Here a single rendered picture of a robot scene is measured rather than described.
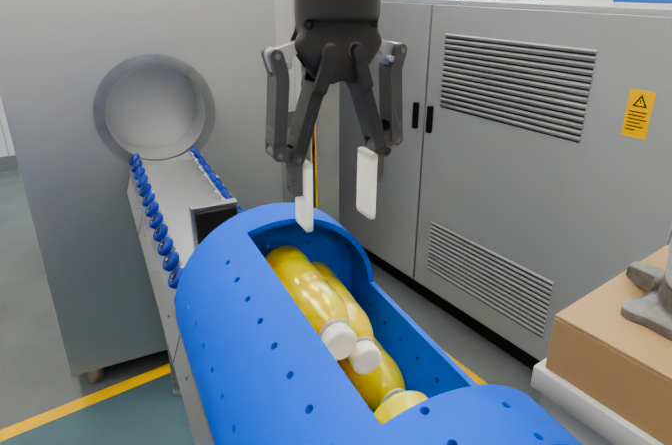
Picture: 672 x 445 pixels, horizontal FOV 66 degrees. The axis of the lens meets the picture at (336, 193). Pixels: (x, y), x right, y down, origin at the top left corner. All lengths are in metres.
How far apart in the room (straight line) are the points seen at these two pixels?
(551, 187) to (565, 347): 1.26
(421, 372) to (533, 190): 1.43
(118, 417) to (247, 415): 1.78
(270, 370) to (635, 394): 0.48
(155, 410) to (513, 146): 1.70
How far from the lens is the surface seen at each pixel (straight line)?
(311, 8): 0.45
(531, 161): 2.04
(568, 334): 0.80
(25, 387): 2.55
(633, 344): 0.78
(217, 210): 1.11
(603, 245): 1.97
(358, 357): 0.65
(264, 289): 0.57
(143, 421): 2.22
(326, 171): 1.34
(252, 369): 0.52
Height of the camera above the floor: 1.53
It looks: 23 degrees down
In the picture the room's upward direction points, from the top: straight up
